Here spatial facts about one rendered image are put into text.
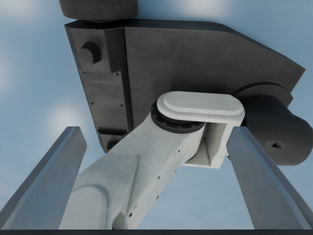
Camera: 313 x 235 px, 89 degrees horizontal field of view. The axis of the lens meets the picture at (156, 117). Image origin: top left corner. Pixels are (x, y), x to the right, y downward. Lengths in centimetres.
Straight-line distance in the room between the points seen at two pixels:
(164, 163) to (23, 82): 80
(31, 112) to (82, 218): 89
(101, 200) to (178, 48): 38
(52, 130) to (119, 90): 67
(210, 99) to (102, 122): 39
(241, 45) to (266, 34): 22
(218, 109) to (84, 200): 30
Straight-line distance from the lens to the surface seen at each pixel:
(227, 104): 41
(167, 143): 34
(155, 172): 30
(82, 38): 46
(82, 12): 46
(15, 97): 106
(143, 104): 55
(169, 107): 37
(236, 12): 64
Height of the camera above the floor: 61
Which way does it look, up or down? 50 degrees down
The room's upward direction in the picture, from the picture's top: 172 degrees counter-clockwise
